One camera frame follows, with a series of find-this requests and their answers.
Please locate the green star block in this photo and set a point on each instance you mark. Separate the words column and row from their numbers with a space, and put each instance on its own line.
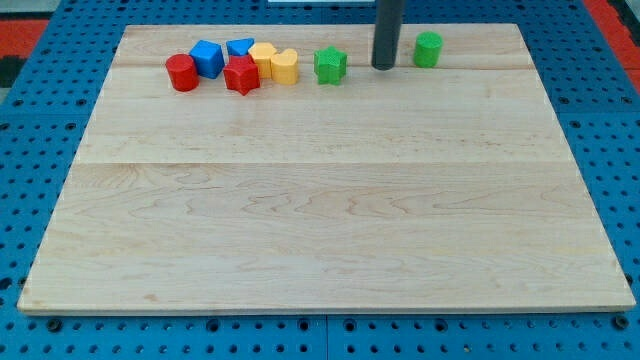
column 330, row 65

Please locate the red star block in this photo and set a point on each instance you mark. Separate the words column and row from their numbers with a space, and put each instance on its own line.
column 241, row 74

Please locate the yellow hexagon block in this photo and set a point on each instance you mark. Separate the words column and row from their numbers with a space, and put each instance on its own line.
column 261, row 53

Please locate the yellow heart block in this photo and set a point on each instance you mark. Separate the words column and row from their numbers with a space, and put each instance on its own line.
column 284, row 67

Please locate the light wooden board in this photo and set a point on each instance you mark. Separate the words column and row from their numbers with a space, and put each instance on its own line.
column 408, row 191

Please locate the blue triangle block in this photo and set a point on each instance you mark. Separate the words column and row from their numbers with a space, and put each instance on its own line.
column 239, row 47

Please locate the blue cube block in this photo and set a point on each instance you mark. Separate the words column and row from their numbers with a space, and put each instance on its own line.
column 208, row 58

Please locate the red cylinder block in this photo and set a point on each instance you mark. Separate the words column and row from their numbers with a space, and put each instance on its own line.
column 182, row 72

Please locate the green cylinder block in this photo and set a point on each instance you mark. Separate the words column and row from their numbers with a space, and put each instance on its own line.
column 428, row 46

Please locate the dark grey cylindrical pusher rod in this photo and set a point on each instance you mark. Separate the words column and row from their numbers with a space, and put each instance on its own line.
column 389, row 18

